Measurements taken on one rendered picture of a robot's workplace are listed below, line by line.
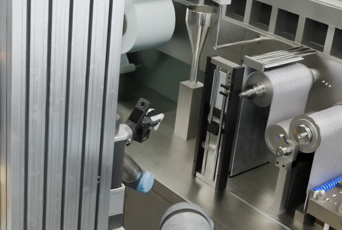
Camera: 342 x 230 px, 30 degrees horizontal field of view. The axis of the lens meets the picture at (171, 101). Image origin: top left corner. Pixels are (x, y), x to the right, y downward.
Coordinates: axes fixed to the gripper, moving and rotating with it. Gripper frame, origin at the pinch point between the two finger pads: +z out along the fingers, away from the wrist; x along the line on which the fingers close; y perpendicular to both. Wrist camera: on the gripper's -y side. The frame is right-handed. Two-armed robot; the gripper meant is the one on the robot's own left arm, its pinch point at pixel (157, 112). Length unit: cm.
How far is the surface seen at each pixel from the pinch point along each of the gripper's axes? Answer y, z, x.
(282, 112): -7, 34, 37
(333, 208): 11, 15, 73
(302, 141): -6, 19, 52
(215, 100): -4.7, 21.0, 13.0
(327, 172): 7, 31, 63
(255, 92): -14.7, 22.8, 27.8
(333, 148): -4, 31, 62
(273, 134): -0.1, 26.2, 38.7
